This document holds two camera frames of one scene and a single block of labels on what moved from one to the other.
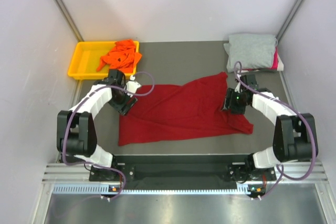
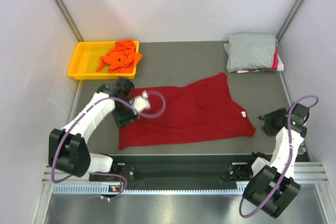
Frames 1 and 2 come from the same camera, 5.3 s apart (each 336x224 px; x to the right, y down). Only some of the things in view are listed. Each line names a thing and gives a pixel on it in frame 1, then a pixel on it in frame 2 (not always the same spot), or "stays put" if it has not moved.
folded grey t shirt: [252, 51] stays put
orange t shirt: [123, 56] stays put
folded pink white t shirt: [277, 64] stays put
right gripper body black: [234, 101] -> [271, 118]
